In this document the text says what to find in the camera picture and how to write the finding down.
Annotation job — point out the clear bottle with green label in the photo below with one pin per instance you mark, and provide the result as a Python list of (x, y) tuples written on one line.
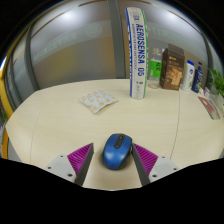
[(154, 70)]

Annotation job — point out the tall white shuttlecock tube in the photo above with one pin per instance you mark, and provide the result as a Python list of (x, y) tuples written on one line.
[(137, 53)]

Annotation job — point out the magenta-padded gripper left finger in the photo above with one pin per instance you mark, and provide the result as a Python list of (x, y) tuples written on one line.
[(80, 161)]

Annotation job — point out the blue and black computer mouse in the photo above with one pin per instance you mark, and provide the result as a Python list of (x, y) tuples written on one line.
[(116, 153)]

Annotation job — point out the brown cardboard box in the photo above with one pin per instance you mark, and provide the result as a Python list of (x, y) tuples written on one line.
[(172, 68)]

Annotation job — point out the dark blue pump bottle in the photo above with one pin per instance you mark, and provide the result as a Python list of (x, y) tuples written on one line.
[(198, 78)]

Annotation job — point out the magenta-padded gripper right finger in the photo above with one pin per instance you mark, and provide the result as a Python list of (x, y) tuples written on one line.
[(146, 161)]

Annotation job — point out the white bottle with blue cap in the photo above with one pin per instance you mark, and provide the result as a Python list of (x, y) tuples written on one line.
[(188, 76)]

